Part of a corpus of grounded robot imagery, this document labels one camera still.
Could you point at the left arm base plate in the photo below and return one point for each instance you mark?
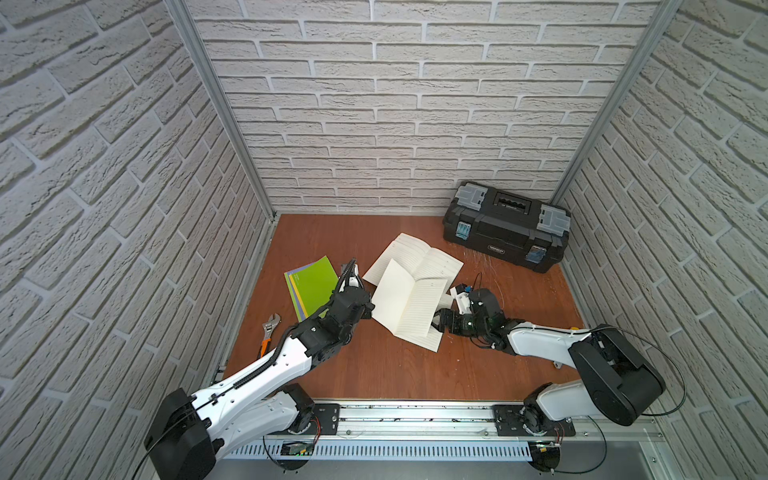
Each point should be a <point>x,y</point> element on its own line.
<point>324,418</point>

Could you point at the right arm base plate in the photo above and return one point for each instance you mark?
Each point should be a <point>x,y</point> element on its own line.
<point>521,420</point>

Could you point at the orange adjustable wrench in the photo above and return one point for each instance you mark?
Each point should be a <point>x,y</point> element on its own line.
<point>268,327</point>

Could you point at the aluminium corner post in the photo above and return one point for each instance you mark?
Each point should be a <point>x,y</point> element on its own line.
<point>648,42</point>
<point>196,48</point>

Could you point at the lined notebook green cover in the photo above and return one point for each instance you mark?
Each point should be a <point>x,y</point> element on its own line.
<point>315,283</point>

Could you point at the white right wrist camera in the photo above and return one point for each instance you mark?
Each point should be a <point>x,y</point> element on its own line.
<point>460,295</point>

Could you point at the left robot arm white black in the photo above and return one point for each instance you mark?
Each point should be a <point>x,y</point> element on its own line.
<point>191,432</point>

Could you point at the black grey toolbox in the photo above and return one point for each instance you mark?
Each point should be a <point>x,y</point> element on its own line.
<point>507,226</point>

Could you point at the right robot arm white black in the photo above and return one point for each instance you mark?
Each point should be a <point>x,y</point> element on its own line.
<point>615,379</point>

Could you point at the right aluminium corner post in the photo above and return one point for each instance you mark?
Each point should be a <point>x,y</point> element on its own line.
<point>648,42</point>

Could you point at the left aluminium corner post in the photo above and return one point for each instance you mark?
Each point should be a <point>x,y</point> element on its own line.
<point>196,48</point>

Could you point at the purple nusign notebook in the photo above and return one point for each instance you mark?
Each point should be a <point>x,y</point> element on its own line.
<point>294,296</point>

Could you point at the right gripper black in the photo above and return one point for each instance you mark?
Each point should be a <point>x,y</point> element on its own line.
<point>444,314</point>

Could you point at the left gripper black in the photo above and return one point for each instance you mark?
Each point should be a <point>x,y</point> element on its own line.
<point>352,293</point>

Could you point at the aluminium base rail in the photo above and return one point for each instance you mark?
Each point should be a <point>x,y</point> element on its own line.
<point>433,421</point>

